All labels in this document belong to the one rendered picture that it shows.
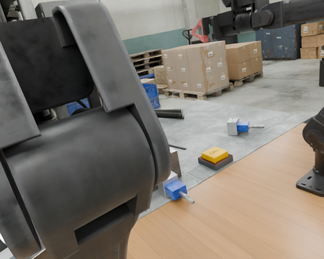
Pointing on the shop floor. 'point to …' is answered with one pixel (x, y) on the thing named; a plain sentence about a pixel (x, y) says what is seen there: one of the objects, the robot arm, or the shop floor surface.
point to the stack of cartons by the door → (313, 40)
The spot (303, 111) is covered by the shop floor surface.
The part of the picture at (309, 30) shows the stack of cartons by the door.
